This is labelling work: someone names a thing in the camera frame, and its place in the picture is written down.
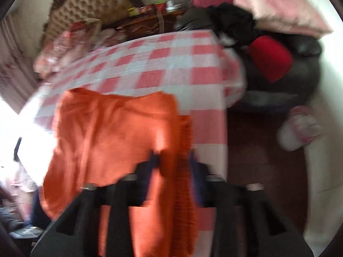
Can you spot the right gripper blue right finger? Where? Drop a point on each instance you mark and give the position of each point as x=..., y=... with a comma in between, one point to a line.
x=198, y=173

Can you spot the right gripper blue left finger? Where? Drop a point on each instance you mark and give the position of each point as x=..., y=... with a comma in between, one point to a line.
x=147, y=170

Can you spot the orange pants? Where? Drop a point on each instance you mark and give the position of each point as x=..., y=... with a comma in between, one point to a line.
x=100, y=138

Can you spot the red white checkered board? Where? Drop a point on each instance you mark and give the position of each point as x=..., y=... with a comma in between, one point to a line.
x=192, y=66

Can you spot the white trash bin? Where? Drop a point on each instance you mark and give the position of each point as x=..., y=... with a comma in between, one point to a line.
x=299, y=129

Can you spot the red cushion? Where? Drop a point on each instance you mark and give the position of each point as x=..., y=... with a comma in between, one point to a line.
x=270, y=57

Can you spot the wooden nightstand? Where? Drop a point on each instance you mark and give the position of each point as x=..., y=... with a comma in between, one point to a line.
x=144, y=26

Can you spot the floral pillow stack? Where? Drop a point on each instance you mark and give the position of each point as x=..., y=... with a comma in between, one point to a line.
x=75, y=43

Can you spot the black clothes pile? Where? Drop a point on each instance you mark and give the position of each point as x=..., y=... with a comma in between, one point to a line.
x=235, y=22

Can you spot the tufted brown headboard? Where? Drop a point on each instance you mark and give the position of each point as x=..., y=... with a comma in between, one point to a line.
x=64, y=13

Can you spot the black leather armchair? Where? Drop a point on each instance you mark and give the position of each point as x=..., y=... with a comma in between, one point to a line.
x=296, y=88

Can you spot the maroon cushion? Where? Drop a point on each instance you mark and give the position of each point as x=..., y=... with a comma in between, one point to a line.
x=208, y=3

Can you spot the pink floral cushions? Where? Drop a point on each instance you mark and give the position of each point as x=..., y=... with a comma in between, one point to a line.
x=286, y=16

